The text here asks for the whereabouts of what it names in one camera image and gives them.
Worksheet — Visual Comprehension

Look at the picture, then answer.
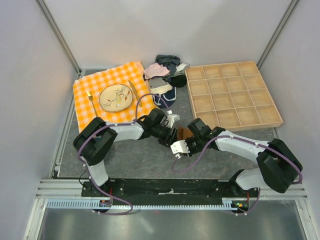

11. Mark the brown underwear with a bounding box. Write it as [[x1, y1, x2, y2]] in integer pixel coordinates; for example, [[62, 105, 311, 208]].
[[176, 126, 194, 141]]

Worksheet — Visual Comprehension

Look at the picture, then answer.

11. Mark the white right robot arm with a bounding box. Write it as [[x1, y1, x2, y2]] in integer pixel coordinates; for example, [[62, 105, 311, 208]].
[[185, 118, 303, 197]]

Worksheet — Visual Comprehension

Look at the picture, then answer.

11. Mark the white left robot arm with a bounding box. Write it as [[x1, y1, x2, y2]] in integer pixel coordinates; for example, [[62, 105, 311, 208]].
[[73, 108, 180, 197]]

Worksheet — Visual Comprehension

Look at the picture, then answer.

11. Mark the navy blue underwear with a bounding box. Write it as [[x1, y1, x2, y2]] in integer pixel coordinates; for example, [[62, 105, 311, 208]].
[[152, 87, 177, 109]]

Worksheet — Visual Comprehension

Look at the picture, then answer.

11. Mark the grey beige underwear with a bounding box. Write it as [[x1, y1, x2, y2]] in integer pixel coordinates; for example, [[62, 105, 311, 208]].
[[148, 77, 173, 95]]

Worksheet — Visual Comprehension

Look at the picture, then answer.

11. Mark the black underwear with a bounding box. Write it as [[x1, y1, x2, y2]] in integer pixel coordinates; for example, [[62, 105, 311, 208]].
[[169, 75, 187, 88]]

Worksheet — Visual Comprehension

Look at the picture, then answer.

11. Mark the pink underwear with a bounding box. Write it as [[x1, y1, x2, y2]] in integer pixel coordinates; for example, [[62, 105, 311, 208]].
[[144, 63, 170, 80]]

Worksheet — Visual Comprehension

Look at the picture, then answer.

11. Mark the white grey underwear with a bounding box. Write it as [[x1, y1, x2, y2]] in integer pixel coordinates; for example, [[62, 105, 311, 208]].
[[173, 63, 190, 77]]

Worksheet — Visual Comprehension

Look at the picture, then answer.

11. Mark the striped dark underwear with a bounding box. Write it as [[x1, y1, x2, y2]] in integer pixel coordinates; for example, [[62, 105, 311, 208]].
[[155, 54, 181, 73]]

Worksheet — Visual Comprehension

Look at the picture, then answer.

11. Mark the orange checkered cloth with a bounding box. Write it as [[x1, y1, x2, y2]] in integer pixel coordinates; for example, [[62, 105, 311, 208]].
[[73, 61, 156, 132]]

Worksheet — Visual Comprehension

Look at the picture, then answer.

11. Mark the wooden compartment tray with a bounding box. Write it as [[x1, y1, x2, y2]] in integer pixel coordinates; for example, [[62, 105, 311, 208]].
[[185, 61, 283, 131]]

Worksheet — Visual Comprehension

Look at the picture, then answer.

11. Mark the gold knife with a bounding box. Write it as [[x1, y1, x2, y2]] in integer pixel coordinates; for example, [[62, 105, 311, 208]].
[[128, 81, 142, 107]]

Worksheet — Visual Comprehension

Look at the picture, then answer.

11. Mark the beige floral plate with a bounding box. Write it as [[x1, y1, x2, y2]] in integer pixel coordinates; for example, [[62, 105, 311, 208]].
[[99, 84, 134, 113]]

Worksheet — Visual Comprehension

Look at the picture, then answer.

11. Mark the gold fork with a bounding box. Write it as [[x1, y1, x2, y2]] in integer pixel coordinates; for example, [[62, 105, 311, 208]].
[[86, 91, 99, 117]]

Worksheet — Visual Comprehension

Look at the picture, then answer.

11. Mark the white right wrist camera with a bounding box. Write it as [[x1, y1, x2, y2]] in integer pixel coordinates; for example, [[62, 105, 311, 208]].
[[170, 140, 190, 159]]

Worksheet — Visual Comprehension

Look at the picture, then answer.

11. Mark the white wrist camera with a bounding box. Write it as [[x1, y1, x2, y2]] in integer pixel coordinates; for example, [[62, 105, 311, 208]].
[[165, 110, 180, 128], [170, 140, 190, 159]]

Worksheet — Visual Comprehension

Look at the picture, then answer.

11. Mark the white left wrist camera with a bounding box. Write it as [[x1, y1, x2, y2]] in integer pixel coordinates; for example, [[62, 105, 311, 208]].
[[165, 110, 180, 128]]

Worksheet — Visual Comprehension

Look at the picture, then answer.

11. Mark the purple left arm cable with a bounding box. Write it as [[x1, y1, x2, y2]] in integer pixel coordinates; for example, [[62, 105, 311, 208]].
[[77, 93, 172, 215]]

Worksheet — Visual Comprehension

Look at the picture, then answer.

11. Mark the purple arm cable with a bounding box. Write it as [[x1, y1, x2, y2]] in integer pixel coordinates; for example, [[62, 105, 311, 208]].
[[171, 134, 305, 216], [77, 93, 172, 215]]

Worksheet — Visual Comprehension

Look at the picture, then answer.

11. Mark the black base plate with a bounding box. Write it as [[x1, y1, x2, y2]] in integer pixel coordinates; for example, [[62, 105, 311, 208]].
[[81, 177, 260, 206]]

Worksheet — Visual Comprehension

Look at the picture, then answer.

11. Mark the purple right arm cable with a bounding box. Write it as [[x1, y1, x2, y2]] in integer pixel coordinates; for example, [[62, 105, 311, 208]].
[[171, 134, 305, 216]]

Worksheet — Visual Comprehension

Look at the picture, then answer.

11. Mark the grey cable duct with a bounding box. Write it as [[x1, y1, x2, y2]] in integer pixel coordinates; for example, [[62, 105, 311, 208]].
[[46, 198, 250, 210]]

